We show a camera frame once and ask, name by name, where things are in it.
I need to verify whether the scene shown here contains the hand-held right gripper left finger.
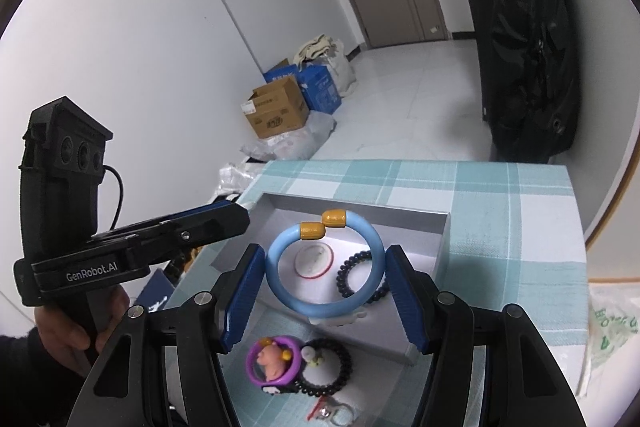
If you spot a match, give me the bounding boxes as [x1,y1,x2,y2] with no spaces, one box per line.
[75,245,267,427]

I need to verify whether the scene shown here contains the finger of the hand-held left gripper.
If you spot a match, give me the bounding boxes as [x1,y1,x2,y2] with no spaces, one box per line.
[127,206,251,266]
[107,202,239,238]

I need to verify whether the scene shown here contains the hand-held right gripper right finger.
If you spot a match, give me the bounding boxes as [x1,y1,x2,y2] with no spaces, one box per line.
[385,245,576,427]

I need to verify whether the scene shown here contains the purple ring with pink figure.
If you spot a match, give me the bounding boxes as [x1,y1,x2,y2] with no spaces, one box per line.
[245,336,301,392]

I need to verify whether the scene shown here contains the blue bangle with gold caps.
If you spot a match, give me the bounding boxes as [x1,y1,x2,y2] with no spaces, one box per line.
[265,208,387,321]

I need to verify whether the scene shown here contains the black beaded bracelet with charm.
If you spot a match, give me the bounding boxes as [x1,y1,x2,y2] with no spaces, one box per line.
[299,339,353,398]

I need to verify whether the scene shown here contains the grey jewelry box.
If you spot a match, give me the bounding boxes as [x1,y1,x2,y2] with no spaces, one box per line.
[210,191,452,367]

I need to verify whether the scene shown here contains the person's left forearm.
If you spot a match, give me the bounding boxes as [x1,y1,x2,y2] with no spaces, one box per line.
[0,324,101,427]

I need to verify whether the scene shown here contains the person's left hand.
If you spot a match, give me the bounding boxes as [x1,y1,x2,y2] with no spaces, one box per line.
[32,284,132,378]

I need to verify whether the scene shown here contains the clear plastic package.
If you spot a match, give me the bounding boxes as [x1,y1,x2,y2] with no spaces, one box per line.
[217,162,262,202]

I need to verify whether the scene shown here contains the dark blue shoe box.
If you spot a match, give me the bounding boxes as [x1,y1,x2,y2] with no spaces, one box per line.
[135,269,176,313]

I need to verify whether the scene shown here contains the white round disc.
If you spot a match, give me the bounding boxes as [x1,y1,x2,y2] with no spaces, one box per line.
[292,243,335,280]

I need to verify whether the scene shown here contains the grey plastic parcel bags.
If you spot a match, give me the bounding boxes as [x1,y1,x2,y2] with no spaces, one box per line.
[240,112,336,160]

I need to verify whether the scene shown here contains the brown cardboard box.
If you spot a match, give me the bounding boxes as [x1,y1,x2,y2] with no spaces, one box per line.
[245,75,311,139]

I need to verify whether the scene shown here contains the teal checkered tablecloth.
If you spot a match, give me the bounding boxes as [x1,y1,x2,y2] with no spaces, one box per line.
[165,159,591,427]

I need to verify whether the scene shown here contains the blue cardboard box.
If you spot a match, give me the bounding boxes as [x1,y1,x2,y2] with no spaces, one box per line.
[263,59,343,114]

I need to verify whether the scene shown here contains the beige cloth bag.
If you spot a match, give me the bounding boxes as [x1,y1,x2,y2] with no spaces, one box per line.
[292,35,345,68]

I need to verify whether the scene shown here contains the green print plastic bag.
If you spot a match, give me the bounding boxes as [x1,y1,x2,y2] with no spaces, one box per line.
[575,279,640,398]

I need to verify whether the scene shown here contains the black backpack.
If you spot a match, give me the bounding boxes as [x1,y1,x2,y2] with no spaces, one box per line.
[468,0,582,164]

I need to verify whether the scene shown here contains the plain black beaded bracelet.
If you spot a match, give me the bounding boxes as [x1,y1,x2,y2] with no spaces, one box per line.
[336,251,391,305]

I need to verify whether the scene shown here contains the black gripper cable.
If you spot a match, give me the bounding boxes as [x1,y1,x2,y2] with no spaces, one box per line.
[101,164,124,229]

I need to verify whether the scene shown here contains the silver ring with red charm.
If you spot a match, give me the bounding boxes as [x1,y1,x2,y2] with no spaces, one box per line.
[307,399,357,427]

